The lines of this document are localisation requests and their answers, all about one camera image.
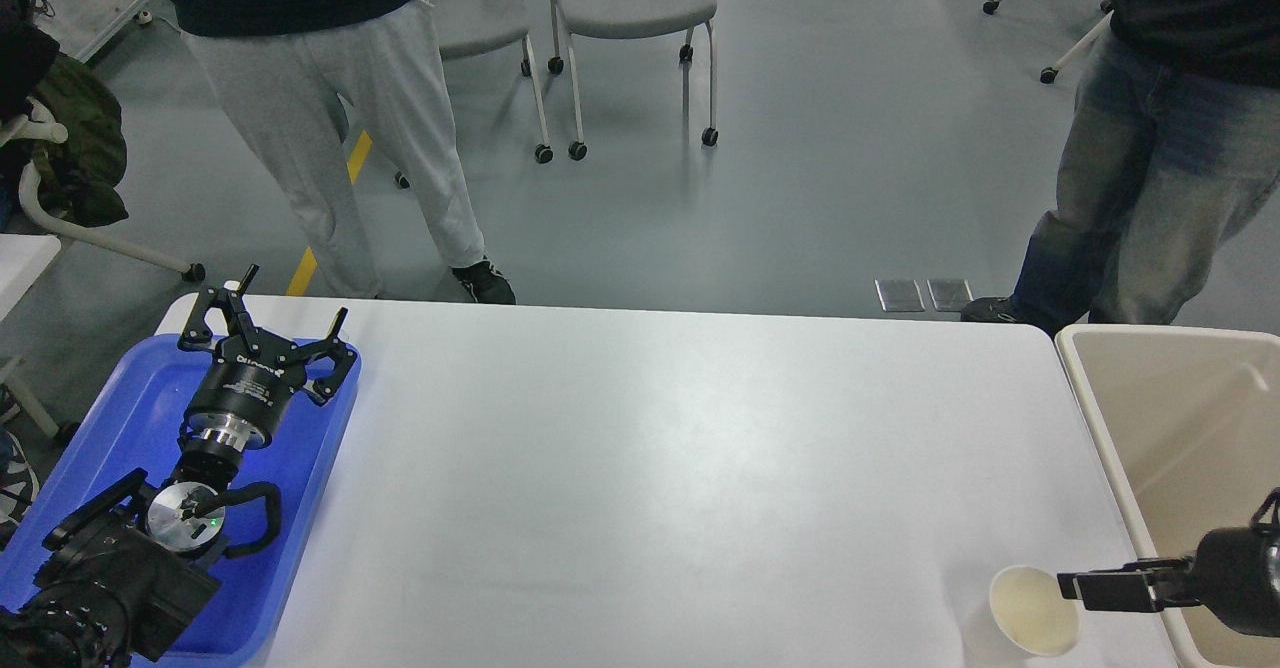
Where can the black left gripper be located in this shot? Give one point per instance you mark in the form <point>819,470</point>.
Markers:
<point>243,398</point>

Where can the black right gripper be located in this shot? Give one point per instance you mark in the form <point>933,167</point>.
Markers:
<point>1234,574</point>

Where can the white paper cup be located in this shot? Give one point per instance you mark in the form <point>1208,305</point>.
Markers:
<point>1023,616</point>

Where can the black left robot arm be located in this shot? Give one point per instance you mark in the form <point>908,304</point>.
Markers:
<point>171,531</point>

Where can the beige plastic bin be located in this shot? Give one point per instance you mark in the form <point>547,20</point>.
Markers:
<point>1185,422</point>

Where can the blue plastic tray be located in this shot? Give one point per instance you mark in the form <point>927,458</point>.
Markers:
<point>134,424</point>

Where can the green jacket on chair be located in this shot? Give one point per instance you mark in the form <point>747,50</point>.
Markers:
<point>78,178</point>

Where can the white side table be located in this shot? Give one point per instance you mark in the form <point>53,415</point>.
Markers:
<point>23,259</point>

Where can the person in grey sweatpants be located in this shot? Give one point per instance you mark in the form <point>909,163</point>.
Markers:
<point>284,72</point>

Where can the metal floor plate right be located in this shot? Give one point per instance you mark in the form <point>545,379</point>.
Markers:
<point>949,295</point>

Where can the metal floor plate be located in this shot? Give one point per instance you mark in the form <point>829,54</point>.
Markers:
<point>899,295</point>
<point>949,295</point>

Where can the grey chair left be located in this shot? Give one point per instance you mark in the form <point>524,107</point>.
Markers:
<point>469,28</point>

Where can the grey chair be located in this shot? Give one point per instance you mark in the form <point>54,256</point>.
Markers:
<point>469,28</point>
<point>618,20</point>

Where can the person in blue jeans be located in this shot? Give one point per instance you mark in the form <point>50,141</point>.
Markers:
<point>1172,151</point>

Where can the metal floor plate left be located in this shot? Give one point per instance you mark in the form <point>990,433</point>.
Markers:
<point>899,295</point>

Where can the white chair legs top right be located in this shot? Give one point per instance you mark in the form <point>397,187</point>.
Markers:
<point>1088,27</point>

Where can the grey chair right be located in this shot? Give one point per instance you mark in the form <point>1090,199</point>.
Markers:
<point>618,20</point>

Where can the white chair frame left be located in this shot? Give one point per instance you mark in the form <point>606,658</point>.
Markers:
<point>37,125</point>

